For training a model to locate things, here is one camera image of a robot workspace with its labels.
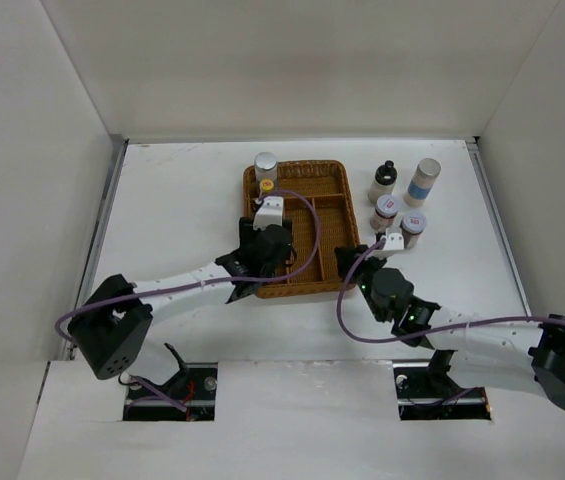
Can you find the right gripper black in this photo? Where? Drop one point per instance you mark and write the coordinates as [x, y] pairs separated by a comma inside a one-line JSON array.
[[346, 256]]

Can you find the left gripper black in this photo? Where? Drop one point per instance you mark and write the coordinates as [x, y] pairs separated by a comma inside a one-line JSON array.
[[249, 234]]

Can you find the satay sauce jar white lid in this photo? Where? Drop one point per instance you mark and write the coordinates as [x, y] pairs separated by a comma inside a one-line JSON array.
[[386, 210]]

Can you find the dark spice jar white lid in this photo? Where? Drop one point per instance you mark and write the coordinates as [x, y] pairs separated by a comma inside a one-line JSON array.
[[412, 226]]

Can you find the red sauce bottle yellow cap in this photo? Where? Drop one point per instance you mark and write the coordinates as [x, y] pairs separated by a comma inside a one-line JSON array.
[[265, 186]]

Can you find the black cap white powder bottle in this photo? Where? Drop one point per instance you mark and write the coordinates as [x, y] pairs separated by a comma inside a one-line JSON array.
[[383, 182]]

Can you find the blue label bead bottle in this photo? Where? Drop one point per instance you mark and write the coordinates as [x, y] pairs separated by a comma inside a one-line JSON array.
[[265, 167]]

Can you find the blue label bottle silver cap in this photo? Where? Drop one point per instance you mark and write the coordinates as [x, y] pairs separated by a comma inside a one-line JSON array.
[[424, 177]]

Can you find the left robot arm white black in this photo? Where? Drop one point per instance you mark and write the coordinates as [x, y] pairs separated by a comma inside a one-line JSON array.
[[114, 338]]

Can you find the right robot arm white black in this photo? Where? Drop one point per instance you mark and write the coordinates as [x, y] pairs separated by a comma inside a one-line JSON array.
[[516, 353]]

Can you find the brown wicker divided basket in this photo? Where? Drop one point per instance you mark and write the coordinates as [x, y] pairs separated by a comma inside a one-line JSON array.
[[324, 184]]

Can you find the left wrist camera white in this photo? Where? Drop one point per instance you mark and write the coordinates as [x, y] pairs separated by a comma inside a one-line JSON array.
[[270, 212]]

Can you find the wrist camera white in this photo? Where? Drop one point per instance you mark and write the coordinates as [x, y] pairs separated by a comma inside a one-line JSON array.
[[392, 242], [270, 212]]

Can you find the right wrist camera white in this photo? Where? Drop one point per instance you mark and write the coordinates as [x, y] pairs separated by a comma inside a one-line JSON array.
[[392, 242]]

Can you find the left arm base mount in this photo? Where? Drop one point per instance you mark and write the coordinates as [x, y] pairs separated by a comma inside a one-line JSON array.
[[197, 393]]

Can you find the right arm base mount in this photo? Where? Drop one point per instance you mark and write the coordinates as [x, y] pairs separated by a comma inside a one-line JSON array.
[[425, 392]]

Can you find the aluminium table edge rail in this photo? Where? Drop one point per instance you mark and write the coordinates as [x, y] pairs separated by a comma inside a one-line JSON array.
[[106, 200]]

